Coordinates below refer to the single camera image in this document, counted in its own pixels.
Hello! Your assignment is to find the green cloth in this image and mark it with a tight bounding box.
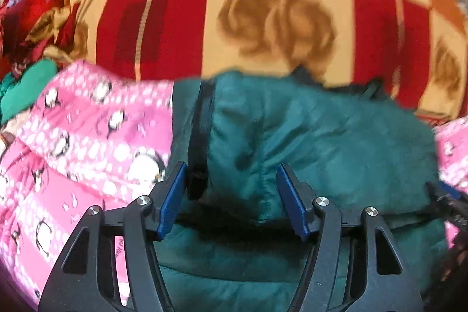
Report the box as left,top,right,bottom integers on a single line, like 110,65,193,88
1,58,58,124

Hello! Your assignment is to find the red clothes pile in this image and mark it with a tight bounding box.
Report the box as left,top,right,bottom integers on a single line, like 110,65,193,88
0,0,80,79

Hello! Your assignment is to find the teal quilted puffer jacket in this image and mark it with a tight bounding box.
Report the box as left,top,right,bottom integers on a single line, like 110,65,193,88
156,72,446,311

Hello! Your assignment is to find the pink penguin fleece blanket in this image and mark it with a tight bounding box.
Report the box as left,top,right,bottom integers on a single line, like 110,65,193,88
1,61,174,307

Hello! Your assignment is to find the red orange rose blanket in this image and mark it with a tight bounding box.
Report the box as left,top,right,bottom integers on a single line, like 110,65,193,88
65,0,467,122

